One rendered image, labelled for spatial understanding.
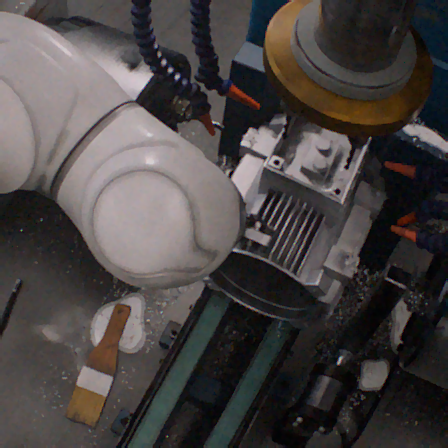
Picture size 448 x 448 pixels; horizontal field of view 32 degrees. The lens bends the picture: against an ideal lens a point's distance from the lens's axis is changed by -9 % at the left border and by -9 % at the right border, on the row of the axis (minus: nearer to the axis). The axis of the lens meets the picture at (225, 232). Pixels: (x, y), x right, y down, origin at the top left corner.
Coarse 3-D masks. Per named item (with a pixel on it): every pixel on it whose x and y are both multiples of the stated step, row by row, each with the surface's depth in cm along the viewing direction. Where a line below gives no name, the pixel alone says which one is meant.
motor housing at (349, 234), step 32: (256, 160) 104; (256, 192) 101; (352, 192) 102; (288, 224) 97; (320, 224) 98; (352, 224) 102; (256, 256) 96; (288, 256) 94; (320, 256) 98; (224, 288) 109; (256, 288) 110; (288, 288) 110; (288, 320) 107; (320, 320) 104
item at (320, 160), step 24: (288, 144) 100; (312, 144) 99; (336, 144) 100; (264, 168) 95; (288, 168) 98; (312, 168) 97; (360, 168) 101; (264, 192) 100; (288, 192) 97; (312, 192) 95; (336, 192) 95; (336, 216) 96
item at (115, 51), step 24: (48, 24) 102; (72, 24) 101; (96, 24) 104; (96, 48) 99; (120, 48) 99; (120, 72) 97; (144, 72) 97; (144, 96) 96; (168, 96) 105; (168, 120) 111
